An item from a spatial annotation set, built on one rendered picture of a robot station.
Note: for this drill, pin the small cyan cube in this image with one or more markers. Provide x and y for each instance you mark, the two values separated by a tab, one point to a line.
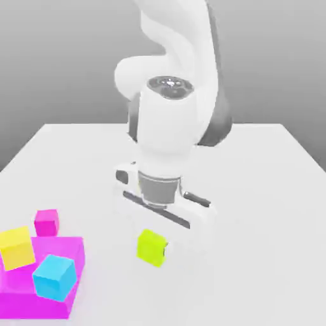
54	279

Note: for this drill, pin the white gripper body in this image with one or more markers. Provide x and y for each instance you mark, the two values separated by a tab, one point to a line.
196	219

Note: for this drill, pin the small magenta cube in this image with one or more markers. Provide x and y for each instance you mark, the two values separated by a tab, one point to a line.
46	223

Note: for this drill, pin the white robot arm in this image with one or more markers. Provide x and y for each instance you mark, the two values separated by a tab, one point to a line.
165	122

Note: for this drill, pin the small lime green cube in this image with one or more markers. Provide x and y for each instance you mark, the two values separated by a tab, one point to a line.
150	248

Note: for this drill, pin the small yellow cube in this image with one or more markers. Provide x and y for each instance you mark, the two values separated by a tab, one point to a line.
16	248

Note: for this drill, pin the large magenta box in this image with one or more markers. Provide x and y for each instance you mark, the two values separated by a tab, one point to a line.
45	300

